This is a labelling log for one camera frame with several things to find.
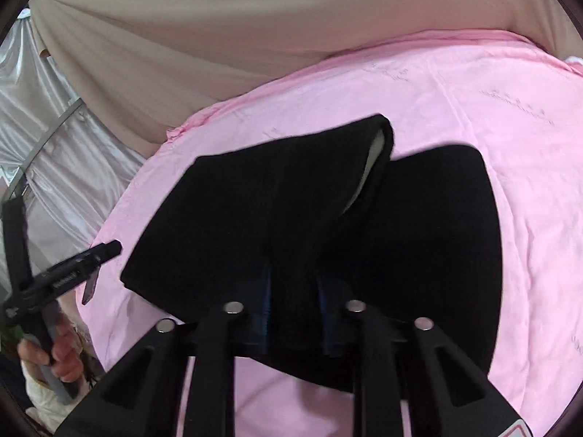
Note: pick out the white cloth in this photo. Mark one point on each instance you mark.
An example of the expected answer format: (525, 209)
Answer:
(41, 391)

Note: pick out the metal curtain rail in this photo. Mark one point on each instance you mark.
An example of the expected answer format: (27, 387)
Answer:
(54, 129)

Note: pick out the silver satin curtain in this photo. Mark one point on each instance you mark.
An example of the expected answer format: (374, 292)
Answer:
(68, 168)

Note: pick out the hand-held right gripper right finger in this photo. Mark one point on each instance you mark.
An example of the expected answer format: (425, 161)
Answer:
(325, 314)

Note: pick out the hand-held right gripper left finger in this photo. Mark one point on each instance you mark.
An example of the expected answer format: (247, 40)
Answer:
(265, 318)

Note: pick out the pink bed sheet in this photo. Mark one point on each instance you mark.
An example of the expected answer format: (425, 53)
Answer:
(455, 91)

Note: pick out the black pants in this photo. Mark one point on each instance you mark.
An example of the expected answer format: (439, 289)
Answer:
(410, 236)

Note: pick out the person's left hand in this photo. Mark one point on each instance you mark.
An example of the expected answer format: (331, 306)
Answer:
(68, 350)

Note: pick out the beige curtain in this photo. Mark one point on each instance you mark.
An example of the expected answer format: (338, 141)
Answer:
(227, 32)

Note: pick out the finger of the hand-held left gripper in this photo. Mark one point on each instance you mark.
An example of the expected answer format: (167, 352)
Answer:
(102, 251)
(90, 287)

